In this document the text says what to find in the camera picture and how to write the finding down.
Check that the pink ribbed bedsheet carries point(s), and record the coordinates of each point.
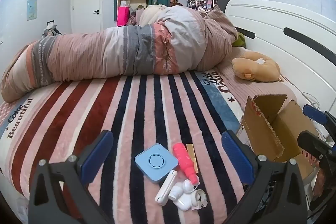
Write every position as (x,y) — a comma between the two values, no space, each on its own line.
(252,88)

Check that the light blue square device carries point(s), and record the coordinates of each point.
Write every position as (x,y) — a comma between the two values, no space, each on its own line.
(157,162)

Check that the cream fleece blanket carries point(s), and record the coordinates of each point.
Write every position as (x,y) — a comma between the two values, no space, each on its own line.
(152,15)

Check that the white tape dispenser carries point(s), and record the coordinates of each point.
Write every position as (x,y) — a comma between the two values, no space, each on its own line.
(198,199)

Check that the brown cardboard box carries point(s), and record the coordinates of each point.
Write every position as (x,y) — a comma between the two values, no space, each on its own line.
(262,132)

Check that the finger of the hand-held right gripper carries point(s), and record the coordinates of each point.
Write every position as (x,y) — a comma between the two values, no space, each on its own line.
(313,112)
(309,140)

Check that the white power bank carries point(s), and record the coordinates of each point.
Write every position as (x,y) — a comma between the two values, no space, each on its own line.
(165,188)

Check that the small blue wall poster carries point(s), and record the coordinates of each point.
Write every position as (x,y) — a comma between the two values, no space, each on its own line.
(32,9)

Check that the white bed headboard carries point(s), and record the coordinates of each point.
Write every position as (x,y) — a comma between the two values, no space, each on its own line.
(275,24)

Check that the white earbuds case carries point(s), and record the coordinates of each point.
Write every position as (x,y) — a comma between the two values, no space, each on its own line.
(187,186)

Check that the pink gift bag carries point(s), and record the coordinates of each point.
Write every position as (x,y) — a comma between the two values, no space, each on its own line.
(122,16)

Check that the pink grey patterned quilt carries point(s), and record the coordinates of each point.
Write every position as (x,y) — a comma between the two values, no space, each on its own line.
(105,53)

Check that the pink spray bottle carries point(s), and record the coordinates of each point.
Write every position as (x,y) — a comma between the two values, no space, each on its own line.
(183,158)

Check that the white rounded case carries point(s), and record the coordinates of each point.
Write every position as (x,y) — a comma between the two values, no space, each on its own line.
(183,203)

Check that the brown plush toy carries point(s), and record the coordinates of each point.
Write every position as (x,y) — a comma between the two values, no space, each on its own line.
(257,69)

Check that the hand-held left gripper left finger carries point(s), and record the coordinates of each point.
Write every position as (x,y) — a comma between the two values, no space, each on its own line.
(97,155)

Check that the green plush toy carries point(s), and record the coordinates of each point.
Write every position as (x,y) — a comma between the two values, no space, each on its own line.
(240,40)

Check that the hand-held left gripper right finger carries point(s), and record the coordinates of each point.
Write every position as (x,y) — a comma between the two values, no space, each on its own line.
(236,155)

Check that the white door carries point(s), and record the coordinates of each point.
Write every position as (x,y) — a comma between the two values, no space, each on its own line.
(85,3)

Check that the striped printed blanket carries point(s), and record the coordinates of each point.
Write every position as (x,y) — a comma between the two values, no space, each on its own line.
(131,119)

